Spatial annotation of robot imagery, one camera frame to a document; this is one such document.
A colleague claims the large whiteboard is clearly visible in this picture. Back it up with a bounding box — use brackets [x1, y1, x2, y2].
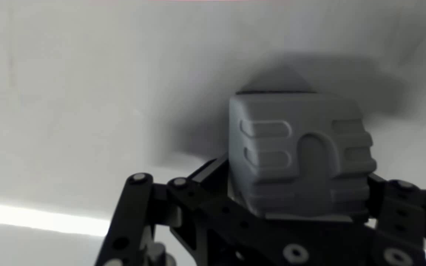
[0, 0, 426, 266]

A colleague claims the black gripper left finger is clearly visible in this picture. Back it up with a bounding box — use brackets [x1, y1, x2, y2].
[93, 153, 274, 266]

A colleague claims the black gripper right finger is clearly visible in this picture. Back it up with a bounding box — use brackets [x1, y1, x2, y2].
[364, 170, 426, 266]

